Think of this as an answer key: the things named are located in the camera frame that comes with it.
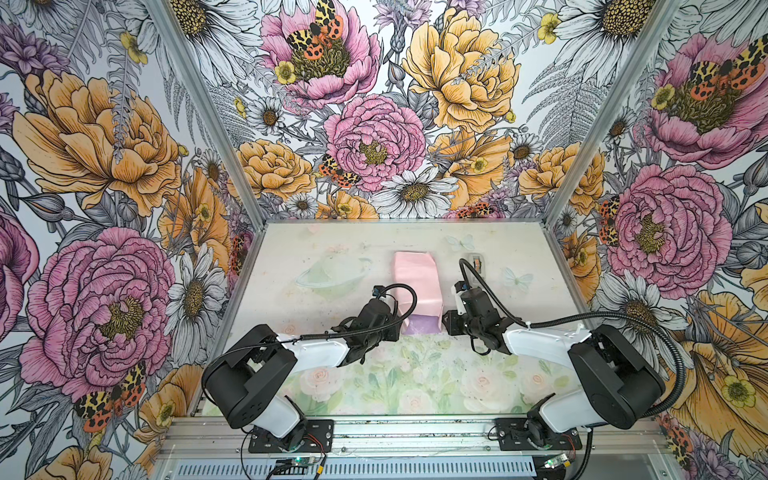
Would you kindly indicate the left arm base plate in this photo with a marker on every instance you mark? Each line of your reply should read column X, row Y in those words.
column 308, row 436

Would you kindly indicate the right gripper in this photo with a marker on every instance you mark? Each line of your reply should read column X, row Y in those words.
column 452, row 323

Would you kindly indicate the aluminium front rail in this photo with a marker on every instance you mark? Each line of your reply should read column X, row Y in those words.
column 414, row 447

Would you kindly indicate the purple wrapping paper sheet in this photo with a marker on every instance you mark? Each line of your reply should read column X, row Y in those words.
column 419, row 271

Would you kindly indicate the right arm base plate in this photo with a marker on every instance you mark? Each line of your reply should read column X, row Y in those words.
column 523, row 434

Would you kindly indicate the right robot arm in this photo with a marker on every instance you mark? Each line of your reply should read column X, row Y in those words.
column 616, row 385

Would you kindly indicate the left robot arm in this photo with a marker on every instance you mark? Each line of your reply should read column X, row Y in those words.
column 245, row 381

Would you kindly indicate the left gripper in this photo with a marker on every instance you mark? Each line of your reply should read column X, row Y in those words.
column 393, row 334

